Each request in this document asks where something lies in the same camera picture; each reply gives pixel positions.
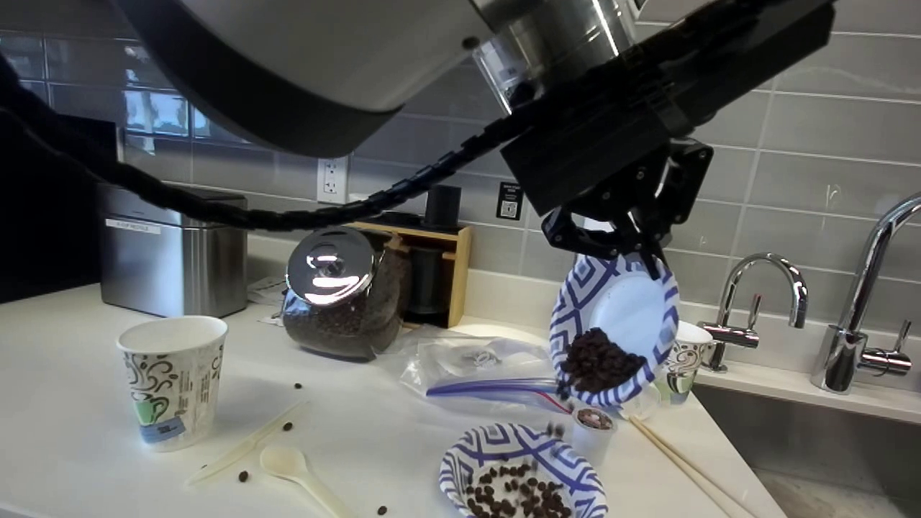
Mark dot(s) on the cream plastic spoon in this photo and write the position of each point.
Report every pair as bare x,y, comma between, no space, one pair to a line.
282,460

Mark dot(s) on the cream flat stick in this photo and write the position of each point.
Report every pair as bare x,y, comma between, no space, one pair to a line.
239,456

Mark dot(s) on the white wall outlet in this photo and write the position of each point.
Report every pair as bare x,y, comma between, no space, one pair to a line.
333,178

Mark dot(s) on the large patterned paper cup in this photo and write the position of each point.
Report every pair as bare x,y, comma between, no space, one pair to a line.
173,383

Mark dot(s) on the blue patterned paper bowl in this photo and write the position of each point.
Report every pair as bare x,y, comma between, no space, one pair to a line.
500,447
623,306

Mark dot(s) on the small chrome faucet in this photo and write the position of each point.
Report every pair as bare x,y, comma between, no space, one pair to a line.
738,332

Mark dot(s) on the wooden rack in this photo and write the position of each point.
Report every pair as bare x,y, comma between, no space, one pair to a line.
461,275

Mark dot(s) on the large chrome faucet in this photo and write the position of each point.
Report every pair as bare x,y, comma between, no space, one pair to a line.
849,347

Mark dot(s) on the thin wooden skewer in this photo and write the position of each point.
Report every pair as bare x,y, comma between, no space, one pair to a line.
672,473
677,460

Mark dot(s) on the clear zip plastic bag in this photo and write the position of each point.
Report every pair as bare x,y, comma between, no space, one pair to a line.
471,368

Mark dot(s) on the kitchen sink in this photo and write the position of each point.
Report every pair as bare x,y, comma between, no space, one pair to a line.
816,450

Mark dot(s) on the small patterned paper cup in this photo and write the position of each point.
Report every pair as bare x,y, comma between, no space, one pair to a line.
692,368

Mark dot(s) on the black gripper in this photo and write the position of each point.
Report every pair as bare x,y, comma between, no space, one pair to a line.
615,152

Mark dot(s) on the stainless steel bin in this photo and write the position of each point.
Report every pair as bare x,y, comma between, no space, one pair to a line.
173,260

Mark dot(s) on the coffee beans pile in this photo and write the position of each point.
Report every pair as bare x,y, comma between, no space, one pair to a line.
600,363

